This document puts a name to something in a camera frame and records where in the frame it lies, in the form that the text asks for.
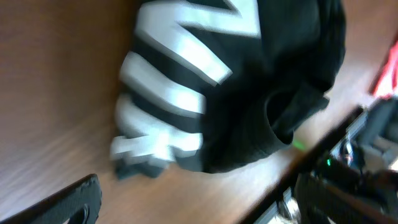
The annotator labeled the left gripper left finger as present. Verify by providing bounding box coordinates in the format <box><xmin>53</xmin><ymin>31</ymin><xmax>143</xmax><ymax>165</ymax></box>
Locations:
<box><xmin>1</xmin><ymin>174</ymin><xmax>102</xmax><ymax>224</ymax></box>

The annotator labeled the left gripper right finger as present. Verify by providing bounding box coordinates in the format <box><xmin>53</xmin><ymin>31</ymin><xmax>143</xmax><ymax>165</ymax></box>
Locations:
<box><xmin>295</xmin><ymin>174</ymin><xmax>397</xmax><ymax>224</ymax></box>

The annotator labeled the dark green t-shirt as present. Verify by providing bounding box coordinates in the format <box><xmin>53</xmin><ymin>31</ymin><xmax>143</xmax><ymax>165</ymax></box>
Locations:
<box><xmin>110</xmin><ymin>0</ymin><xmax>346</xmax><ymax>179</ymax></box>

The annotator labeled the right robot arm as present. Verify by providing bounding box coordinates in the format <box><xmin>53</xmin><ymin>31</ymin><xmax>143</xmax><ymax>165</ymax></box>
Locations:
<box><xmin>320</xmin><ymin>98</ymin><xmax>397</xmax><ymax>189</ymax></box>

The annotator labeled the red t-shirt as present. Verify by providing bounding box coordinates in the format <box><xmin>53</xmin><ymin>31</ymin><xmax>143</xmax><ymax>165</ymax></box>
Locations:
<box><xmin>370</xmin><ymin>37</ymin><xmax>397</xmax><ymax>99</ymax></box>

